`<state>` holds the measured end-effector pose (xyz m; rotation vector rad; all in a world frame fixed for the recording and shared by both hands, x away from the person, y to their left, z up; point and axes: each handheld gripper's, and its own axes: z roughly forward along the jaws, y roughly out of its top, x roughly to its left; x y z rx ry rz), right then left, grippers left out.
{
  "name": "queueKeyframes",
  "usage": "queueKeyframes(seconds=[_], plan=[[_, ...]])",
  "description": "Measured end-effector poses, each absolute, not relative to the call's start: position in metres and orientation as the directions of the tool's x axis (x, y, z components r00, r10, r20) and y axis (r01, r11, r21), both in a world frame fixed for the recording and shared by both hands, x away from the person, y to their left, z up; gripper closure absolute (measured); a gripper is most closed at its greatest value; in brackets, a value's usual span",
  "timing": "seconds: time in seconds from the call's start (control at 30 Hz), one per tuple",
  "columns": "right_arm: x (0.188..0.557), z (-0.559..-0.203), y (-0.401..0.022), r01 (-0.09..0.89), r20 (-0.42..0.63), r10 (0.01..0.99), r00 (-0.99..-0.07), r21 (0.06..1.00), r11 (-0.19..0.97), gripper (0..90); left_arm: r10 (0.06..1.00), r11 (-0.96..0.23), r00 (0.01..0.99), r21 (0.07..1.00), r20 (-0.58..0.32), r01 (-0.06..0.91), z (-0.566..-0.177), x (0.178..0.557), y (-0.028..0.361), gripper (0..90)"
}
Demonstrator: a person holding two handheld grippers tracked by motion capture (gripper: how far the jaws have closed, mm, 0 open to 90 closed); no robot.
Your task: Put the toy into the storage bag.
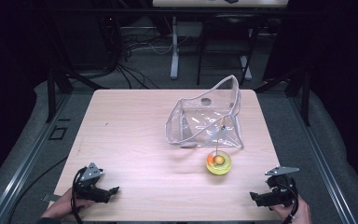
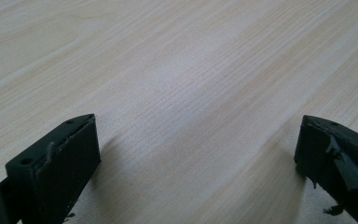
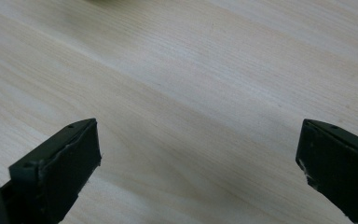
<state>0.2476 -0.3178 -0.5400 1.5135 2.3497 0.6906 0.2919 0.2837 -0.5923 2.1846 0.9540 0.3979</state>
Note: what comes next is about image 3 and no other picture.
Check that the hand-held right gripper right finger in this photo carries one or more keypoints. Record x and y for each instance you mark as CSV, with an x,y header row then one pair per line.
x,y
338,168

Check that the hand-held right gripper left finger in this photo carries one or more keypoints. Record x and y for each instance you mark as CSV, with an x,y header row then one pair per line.
x,y
62,174

